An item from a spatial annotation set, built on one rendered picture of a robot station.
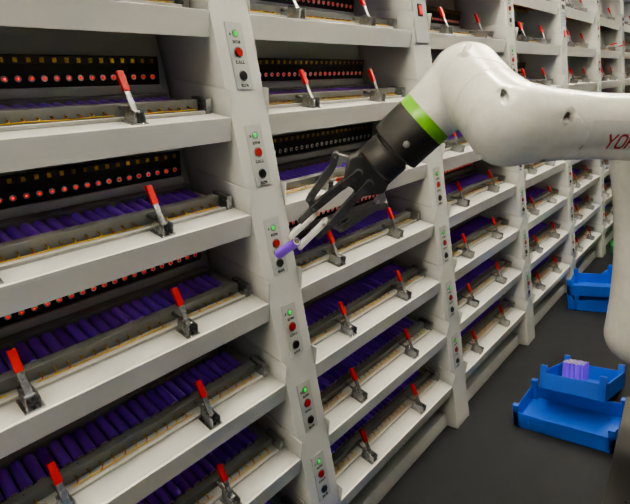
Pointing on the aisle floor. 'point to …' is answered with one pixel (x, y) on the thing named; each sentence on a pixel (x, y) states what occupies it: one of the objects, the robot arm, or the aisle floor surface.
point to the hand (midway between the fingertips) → (307, 229)
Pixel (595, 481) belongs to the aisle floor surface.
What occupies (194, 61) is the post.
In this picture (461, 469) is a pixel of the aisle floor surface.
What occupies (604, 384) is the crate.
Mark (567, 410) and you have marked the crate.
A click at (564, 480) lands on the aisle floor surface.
